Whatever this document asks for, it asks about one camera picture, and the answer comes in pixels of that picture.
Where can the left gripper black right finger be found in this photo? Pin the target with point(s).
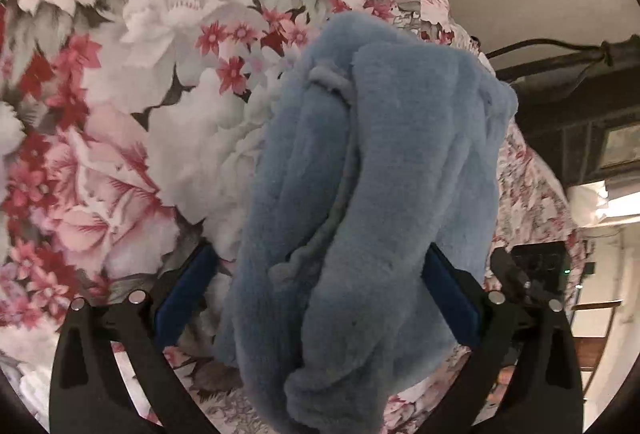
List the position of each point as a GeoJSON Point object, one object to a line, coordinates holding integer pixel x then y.
{"type": "Point", "coordinates": [522, 375]}

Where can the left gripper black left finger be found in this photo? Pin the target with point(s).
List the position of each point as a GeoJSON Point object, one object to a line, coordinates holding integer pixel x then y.
{"type": "Point", "coordinates": [87, 392]}

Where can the blue fleece zip jacket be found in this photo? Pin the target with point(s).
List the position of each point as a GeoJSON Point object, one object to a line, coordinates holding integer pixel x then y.
{"type": "Point", "coordinates": [382, 146]}

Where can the dark wooden cabinet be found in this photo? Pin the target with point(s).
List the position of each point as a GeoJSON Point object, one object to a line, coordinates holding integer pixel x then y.
{"type": "Point", "coordinates": [566, 116]}

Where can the floral bed sheet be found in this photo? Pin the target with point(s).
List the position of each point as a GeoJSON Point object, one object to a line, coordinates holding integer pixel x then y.
{"type": "Point", "coordinates": [131, 130]}

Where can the black metal bed frame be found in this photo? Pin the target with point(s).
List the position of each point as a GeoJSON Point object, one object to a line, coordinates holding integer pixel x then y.
{"type": "Point", "coordinates": [606, 54]}

